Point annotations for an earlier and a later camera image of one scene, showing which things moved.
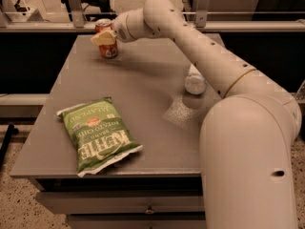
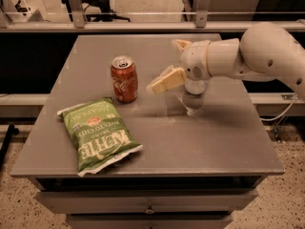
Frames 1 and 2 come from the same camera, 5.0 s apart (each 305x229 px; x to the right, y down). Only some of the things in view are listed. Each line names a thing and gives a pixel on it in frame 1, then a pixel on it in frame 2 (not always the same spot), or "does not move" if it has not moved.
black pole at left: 10,131 does not move
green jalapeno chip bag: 100,134 does not move
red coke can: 107,51 -> 124,78
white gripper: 120,28 -> 194,60
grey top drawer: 122,201 does not move
